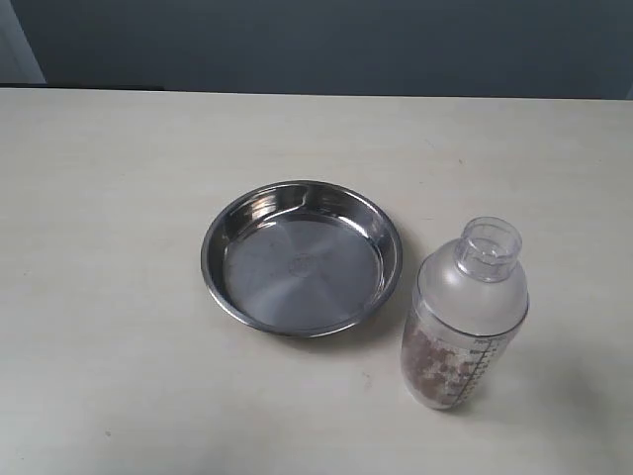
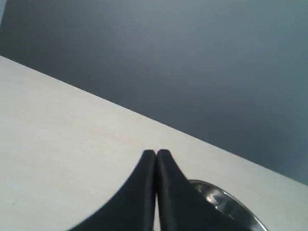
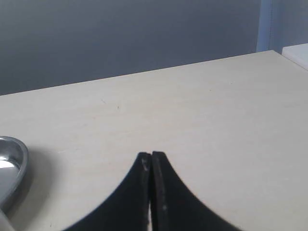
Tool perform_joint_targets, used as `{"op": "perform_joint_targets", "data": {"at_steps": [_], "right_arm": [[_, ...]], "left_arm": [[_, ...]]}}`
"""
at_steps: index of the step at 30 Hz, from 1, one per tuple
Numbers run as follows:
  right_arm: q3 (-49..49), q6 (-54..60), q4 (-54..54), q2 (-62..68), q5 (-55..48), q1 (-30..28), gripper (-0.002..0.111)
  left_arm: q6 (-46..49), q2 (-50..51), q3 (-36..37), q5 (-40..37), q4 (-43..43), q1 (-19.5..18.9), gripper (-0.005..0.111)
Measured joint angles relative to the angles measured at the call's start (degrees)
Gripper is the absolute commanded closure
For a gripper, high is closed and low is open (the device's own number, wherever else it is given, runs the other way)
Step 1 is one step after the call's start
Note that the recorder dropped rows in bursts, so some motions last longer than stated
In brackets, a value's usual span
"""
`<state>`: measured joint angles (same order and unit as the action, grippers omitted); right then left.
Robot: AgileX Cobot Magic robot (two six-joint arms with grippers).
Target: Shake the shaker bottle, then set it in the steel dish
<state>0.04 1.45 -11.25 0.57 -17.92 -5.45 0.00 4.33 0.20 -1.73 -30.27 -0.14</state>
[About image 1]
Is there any clear plastic shaker bottle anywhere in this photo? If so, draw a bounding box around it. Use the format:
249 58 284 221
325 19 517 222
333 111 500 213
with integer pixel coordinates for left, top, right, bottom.
401 217 529 410

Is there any round stainless steel plate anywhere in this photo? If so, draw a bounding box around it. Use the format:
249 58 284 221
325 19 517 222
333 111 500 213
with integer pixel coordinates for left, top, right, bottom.
200 180 404 338

